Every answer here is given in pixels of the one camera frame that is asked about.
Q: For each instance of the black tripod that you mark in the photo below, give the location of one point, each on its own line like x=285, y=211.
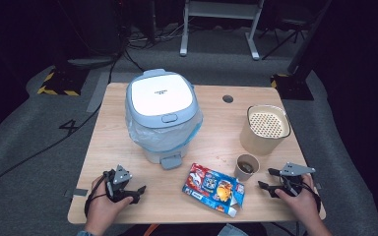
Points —
x=288, y=32

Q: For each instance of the white and blue pedal bin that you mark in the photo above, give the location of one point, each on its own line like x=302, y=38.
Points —
x=161, y=96

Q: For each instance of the grey floor tape strip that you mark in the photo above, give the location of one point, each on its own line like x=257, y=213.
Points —
x=97, y=93

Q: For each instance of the clear plastic bin liner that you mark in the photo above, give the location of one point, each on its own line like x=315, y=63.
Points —
x=164, y=137

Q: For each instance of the colourful snack packet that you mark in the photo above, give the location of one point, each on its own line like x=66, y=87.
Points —
x=210, y=188

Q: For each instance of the person's dark clothing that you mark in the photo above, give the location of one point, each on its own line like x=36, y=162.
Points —
x=190, y=230

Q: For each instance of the black yellow-striped stand base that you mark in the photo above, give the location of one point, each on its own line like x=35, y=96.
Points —
x=62, y=83
x=293, y=88

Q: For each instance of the person's left hand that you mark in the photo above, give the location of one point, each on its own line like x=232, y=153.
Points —
x=100, y=209

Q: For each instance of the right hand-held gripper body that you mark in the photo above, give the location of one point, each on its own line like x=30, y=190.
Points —
x=295, y=169

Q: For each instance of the small grey tape piece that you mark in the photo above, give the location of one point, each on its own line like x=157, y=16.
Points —
x=80, y=192

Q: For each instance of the black slanted stand pole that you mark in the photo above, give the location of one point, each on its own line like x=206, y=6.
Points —
x=308, y=42

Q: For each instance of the person's right hand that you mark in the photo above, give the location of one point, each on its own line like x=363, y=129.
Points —
x=303, y=205

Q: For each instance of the brown paper cup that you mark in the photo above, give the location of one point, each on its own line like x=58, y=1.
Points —
x=241, y=173

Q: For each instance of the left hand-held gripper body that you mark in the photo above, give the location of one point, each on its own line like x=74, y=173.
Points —
x=119, y=177

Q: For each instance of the beige container with strainer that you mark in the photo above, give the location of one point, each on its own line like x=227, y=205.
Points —
x=259, y=144

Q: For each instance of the white metal desk frame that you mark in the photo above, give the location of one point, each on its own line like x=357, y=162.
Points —
x=221, y=10

